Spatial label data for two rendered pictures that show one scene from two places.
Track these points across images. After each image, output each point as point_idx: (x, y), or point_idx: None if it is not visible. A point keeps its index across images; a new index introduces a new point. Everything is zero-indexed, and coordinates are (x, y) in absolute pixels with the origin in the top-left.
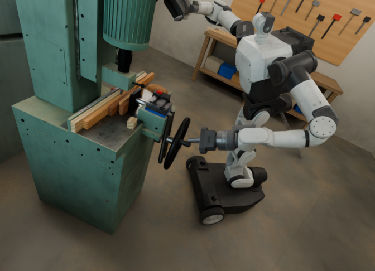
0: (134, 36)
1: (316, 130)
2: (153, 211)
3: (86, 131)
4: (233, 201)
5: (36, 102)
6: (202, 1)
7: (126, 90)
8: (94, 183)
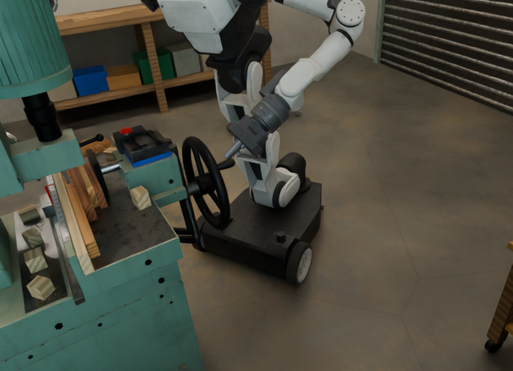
0: (55, 58)
1: (349, 18)
2: (228, 341)
3: (104, 257)
4: (300, 221)
5: None
6: None
7: (83, 162)
8: (146, 356)
